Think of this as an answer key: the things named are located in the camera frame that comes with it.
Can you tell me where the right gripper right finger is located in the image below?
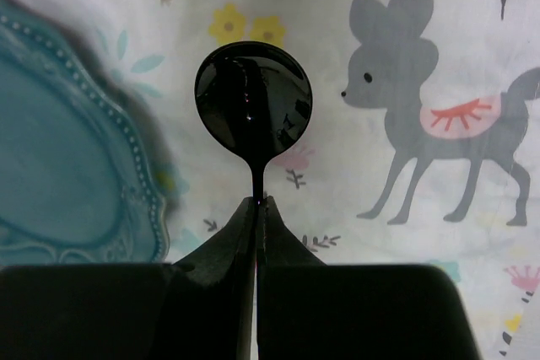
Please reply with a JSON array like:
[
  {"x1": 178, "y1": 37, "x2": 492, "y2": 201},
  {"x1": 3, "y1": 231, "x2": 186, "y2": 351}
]
[{"x1": 256, "y1": 197, "x2": 480, "y2": 360}]

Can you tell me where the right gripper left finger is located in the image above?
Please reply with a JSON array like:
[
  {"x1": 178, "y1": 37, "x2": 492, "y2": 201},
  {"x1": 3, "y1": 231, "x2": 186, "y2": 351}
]
[{"x1": 1, "y1": 197, "x2": 257, "y2": 359}]

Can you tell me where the teal ceramic plate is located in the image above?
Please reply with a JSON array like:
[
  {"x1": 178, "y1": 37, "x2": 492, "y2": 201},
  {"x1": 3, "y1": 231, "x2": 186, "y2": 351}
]
[{"x1": 1, "y1": 0, "x2": 170, "y2": 267}]

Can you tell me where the floral animal print napkin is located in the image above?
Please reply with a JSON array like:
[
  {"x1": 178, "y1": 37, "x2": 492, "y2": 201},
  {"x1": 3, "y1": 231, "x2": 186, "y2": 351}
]
[{"x1": 19, "y1": 0, "x2": 539, "y2": 359}]

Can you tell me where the black metal spoon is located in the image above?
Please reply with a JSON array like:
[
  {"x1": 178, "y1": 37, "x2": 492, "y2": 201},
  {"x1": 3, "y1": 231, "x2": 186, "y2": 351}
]
[{"x1": 194, "y1": 41, "x2": 313, "y2": 201}]

